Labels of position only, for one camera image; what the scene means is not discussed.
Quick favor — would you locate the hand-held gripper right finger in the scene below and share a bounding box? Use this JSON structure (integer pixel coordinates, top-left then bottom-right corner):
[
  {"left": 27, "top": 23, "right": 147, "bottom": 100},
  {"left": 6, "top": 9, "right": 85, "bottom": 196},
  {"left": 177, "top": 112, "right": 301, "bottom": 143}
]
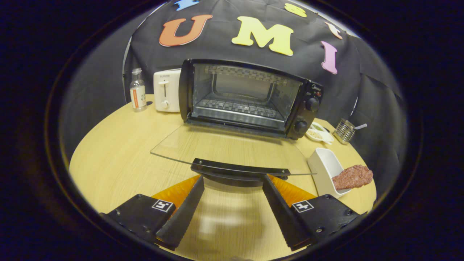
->
[{"left": 262, "top": 174, "right": 363, "bottom": 251}]

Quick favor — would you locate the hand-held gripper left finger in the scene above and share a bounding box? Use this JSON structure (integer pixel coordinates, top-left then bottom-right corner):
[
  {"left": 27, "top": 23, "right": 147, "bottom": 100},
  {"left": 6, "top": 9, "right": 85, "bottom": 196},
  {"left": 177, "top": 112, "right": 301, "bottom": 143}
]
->
[{"left": 100, "top": 175, "right": 205, "bottom": 250}]

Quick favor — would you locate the reddish brown meat piece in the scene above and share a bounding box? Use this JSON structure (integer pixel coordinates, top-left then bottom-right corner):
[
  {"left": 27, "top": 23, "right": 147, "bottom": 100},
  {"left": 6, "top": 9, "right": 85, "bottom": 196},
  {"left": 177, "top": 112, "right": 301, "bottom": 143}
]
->
[{"left": 332, "top": 165, "right": 374, "bottom": 190}]

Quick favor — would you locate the black toaster oven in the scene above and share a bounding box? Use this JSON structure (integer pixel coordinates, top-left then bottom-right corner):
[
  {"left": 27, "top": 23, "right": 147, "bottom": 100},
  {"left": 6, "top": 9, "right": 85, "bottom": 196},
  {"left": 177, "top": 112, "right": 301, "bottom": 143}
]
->
[{"left": 150, "top": 59, "right": 324, "bottom": 188}]

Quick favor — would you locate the white bread toaster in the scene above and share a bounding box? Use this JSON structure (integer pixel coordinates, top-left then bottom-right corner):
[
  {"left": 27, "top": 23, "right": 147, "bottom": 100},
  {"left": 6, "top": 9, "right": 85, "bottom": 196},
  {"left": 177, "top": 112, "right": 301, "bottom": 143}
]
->
[{"left": 153, "top": 69, "right": 182, "bottom": 113}]

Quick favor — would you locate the white rectangular tray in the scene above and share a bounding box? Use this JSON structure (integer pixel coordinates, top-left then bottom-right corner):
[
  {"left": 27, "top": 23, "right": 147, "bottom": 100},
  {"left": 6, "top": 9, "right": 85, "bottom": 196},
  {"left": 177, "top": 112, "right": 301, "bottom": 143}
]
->
[{"left": 307, "top": 148, "right": 351, "bottom": 199}]

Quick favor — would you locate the white divided grain plate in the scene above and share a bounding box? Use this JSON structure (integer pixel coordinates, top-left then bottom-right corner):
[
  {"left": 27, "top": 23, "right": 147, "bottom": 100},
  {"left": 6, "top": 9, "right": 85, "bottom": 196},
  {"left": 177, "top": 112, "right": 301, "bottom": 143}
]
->
[{"left": 305, "top": 122, "right": 335, "bottom": 145}]

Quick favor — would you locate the clear bottle orange label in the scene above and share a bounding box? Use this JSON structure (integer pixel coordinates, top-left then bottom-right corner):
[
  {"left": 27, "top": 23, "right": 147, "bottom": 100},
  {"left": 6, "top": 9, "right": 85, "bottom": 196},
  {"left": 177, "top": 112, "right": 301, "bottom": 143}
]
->
[{"left": 129, "top": 68, "right": 147, "bottom": 112}]

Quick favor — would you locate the metal wire utensil holder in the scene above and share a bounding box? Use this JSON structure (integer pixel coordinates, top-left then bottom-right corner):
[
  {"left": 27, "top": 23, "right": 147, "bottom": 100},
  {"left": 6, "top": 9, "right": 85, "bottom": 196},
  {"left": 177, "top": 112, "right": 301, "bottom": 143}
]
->
[{"left": 333, "top": 118, "right": 356, "bottom": 145}]

